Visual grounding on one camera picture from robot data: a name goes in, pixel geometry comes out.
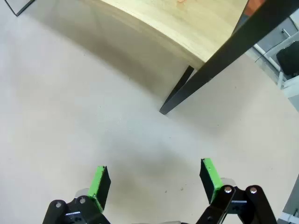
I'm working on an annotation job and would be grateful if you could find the dark-edged grey panel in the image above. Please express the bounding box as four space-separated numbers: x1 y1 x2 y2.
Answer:
4 0 36 17

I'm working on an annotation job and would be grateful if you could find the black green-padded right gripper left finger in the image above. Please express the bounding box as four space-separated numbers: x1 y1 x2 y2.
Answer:
43 165 112 224

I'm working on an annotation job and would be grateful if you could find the white table with metal frame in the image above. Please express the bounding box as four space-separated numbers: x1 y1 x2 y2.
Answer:
252 27 299 90

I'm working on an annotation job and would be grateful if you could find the black bag under table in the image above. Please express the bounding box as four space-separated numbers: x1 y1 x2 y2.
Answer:
276 41 299 77

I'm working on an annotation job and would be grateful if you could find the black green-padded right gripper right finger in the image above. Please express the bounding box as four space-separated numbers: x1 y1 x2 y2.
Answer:
195 158 278 224

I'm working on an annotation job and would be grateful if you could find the person's orange hoodie torso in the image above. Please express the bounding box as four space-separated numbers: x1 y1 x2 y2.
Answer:
242 0 267 17

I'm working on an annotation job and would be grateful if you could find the two-tier wood black-frame shelf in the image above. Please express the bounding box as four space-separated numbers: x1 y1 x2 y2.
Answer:
92 0 299 116

